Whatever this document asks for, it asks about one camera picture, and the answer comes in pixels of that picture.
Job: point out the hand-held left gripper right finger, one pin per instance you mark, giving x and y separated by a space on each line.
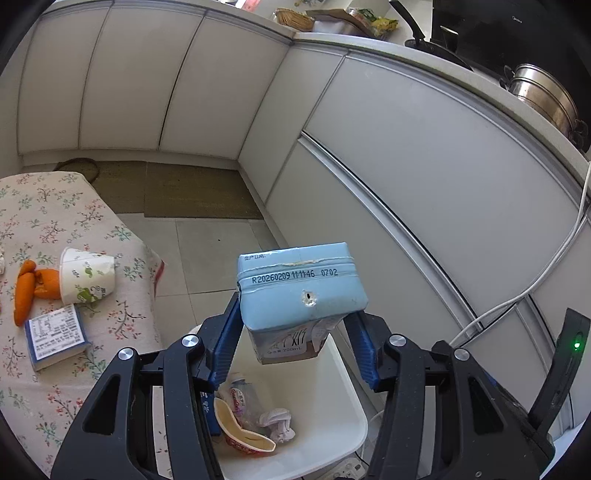
364 355

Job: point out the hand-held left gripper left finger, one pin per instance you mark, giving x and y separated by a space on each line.
224 341

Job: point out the clear plastic bottle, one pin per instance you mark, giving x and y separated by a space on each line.
242 401

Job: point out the white trash bin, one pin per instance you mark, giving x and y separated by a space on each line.
323 406

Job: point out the dark blue carton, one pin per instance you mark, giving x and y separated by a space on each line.
210 415

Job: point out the light blue milk carton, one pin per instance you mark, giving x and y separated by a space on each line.
295 286

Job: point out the white tissue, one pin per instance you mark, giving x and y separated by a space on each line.
277 422

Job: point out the red instant noodle bowl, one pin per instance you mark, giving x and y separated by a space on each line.
240 438

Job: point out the white paper cup green print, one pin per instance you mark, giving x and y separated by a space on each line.
85 277

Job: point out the blue and white box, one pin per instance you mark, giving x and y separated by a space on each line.
55 334

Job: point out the floral tablecloth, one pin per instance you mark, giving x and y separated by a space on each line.
124 323

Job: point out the white power strip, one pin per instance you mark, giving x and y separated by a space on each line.
351 467

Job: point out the large brown floor mat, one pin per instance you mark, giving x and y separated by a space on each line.
198 189

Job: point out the small brown floor mat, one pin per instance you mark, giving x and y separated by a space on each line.
122 184

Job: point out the white cabinet with drawers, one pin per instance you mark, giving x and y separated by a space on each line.
415 161

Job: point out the round dark floor mat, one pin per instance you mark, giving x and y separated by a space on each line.
76 165

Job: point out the steel steamer pot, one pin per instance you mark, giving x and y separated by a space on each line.
545 97

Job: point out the white cabinet with doors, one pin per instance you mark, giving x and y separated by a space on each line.
138 83

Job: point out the black wok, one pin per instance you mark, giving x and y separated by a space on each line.
418 34

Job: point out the woven basket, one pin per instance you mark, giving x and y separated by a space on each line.
295 19

